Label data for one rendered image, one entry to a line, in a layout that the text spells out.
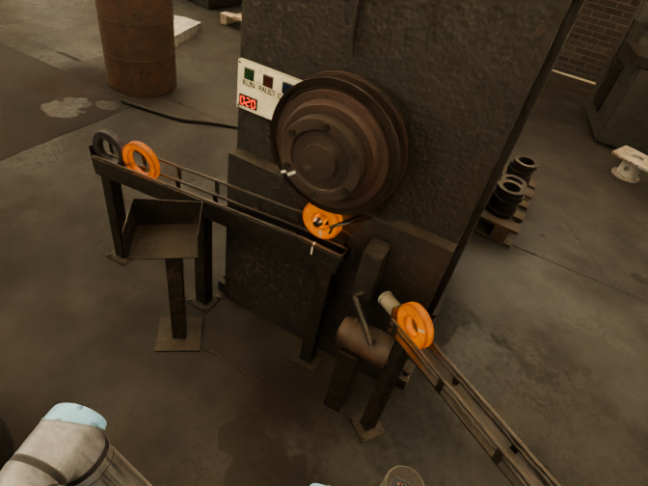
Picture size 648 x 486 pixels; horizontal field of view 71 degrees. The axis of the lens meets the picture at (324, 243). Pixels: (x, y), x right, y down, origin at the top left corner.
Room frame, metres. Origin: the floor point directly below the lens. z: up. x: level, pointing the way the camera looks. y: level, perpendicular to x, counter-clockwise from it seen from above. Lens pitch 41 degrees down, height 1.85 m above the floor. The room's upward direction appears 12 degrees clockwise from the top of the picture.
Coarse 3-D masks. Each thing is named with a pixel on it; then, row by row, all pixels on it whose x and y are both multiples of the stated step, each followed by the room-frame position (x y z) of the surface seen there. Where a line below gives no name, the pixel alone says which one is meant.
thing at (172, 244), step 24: (144, 216) 1.36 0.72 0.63; (168, 216) 1.38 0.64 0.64; (192, 216) 1.40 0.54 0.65; (144, 240) 1.27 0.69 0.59; (168, 240) 1.29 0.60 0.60; (192, 240) 1.31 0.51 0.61; (168, 264) 1.26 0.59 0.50; (168, 288) 1.25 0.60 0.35; (168, 336) 1.26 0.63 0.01; (192, 336) 1.29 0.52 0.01
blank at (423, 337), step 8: (408, 304) 1.05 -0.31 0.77; (416, 304) 1.05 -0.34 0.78; (400, 312) 1.07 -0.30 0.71; (408, 312) 1.04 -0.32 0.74; (416, 312) 1.02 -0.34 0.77; (424, 312) 1.02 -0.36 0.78; (400, 320) 1.05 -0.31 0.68; (408, 320) 1.05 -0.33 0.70; (416, 320) 1.01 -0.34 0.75; (424, 320) 0.99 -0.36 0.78; (408, 328) 1.03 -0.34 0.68; (424, 328) 0.97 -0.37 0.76; (432, 328) 0.98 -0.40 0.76; (416, 336) 0.99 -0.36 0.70; (424, 336) 0.96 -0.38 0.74; (432, 336) 0.97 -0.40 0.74; (424, 344) 0.95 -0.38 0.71
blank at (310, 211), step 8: (304, 208) 1.37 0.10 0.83; (312, 208) 1.35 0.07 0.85; (304, 216) 1.36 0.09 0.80; (312, 216) 1.35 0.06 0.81; (328, 216) 1.33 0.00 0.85; (336, 216) 1.32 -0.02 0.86; (312, 224) 1.35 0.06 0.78; (312, 232) 1.35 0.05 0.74; (320, 232) 1.33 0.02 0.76; (336, 232) 1.31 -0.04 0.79
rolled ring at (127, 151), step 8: (128, 144) 1.66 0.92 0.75; (136, 144) 1.65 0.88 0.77; (144, 144) 1.67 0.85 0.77; (128, 152) 1.66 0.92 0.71; (144, 152) 1.63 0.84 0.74; (152, 152) 1.65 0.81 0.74; (128, 160) 1.67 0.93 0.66; (152, 160) 1.62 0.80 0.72; (128, 168) 1.67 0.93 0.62; (136, 168) 1.67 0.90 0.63; (152, 168) 1.62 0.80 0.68; (152, 176) 1.62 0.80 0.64
